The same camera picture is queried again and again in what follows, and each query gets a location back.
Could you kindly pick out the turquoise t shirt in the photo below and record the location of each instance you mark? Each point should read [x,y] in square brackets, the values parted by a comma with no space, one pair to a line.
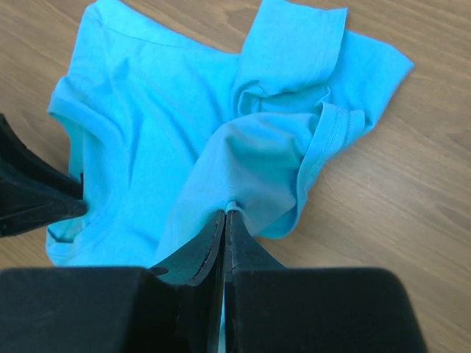
[166,131]

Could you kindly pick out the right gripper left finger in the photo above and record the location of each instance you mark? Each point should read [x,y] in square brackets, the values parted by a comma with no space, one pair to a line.
[174,306]

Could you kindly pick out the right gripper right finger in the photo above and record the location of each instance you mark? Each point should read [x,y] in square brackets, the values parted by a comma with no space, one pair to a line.
[271,308]

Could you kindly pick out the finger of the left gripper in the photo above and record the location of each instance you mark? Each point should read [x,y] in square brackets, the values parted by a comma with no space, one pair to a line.
[33,194]

